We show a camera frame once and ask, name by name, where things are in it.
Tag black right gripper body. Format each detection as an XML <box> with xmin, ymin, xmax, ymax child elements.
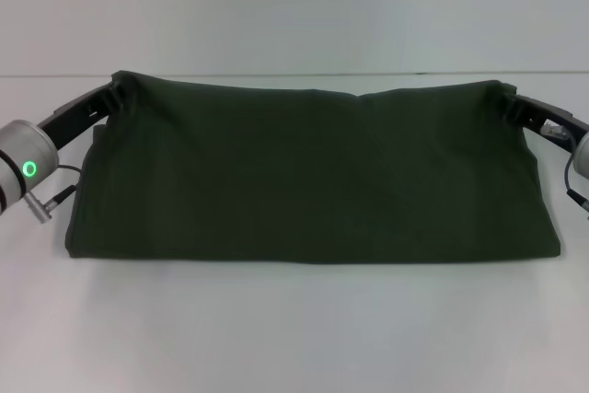
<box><xmin>514</xmin><ymin>93</ymin><xmax>589</xmax><ymax>154</ymax></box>

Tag dark green t-shirt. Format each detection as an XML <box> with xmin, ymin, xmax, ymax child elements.
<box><xmin>64</xmin><ymin>69</ymin><xmax>561</xmax><ymax>264</ymax></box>

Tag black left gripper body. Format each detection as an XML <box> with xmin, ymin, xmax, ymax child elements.
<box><xmin>36</xmin><ymin>82</ymin><xmax>117</xmax><ymax>151</ymax></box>

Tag thin dark wrist cable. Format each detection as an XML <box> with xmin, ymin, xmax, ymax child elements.
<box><xmin>564</xmin><ymin>134</ymin><xmax>589</xmax><ymax>222</ymax></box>
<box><xmin>25</xmin><ymin>162</ymin><xmax>83</xmax><ymax>209</ymax></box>

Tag thin dark right wrist cable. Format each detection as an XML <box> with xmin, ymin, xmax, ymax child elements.
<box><xmin>564</xmin><ymin>134</ymin><xmax>589</xmax><ymax>222</ymax></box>

